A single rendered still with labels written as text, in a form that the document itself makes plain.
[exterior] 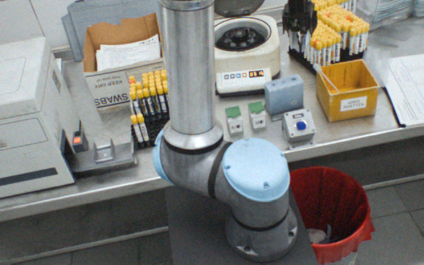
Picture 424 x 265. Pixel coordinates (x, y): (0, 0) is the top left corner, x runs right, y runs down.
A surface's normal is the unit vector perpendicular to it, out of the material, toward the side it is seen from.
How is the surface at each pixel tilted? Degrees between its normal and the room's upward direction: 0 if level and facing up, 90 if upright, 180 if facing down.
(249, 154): 10
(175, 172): 78
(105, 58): 1
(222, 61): 90
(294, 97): 90
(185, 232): 4
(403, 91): 0
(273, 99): 90
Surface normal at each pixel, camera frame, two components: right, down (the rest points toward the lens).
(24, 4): 0.15, 0.65
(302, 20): -0.23, 0.69
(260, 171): 0.00, -0.65
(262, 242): 0.00, 0.47
